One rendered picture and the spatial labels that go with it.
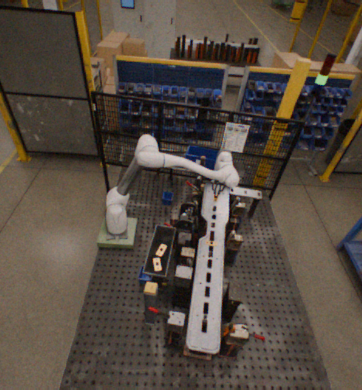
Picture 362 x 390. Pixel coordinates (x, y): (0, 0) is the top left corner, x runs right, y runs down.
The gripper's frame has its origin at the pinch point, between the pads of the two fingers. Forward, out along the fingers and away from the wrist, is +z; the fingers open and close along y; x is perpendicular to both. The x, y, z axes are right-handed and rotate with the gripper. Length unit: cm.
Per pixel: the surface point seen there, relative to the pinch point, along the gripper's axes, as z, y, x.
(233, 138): -22, 9, 55
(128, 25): 15, -264, 611
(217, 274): 6, 6, -71
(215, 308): 6, 6, -93
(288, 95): -67, 45, 58
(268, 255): 36, 52, -27
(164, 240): -10, -32, -63
